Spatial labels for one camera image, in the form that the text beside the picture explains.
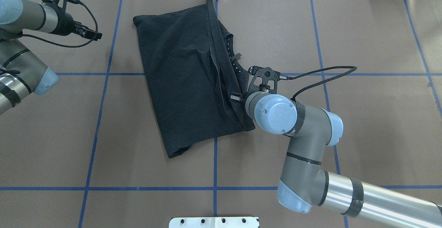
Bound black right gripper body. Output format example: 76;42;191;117
230;92;247;104

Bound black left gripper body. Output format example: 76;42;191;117
54;13;102;41

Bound black graphic t-shirt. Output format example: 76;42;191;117
133;0;255;159

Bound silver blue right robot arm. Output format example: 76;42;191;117
230;91;442;228

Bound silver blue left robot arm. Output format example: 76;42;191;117
0;0;102;114

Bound brown paper table cover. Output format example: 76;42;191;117
0;0;442;228

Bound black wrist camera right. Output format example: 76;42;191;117
246;66;288;95

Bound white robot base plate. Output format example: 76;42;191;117
169;216;260;228

